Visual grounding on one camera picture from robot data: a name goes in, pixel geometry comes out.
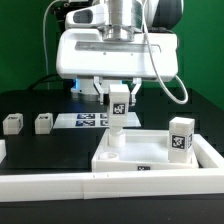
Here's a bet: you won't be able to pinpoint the white right fence bar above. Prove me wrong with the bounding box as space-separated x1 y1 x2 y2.
193 134 224 169

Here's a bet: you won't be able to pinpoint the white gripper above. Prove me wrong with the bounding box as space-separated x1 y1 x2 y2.
56 29 178 106

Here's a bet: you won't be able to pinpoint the white left fence block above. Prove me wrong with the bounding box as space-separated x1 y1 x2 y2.
0 140 7 164

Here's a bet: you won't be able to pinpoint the white cable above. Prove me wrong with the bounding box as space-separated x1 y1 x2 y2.
41 0 63 90

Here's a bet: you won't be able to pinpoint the black cables on table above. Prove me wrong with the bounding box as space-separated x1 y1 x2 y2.
26 73 64 92

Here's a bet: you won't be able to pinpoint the white fence bar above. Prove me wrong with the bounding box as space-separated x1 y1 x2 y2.
0 168 224 202
193 134 224 169

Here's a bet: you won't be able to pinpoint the white front fence bar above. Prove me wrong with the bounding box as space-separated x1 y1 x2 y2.
0 168 224 202

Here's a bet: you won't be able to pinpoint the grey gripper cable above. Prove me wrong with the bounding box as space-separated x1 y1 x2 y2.
141 0 190 106

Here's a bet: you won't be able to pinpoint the white sheet with tags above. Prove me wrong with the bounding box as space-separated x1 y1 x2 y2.
53 112 141 129

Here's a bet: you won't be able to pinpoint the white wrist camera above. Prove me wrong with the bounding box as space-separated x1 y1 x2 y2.
65 4 108 29

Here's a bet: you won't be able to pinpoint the white square tabletop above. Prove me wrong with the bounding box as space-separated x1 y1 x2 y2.
91 129 199 172

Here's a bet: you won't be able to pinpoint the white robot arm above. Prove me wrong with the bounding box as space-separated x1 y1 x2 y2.
56 0 183 103

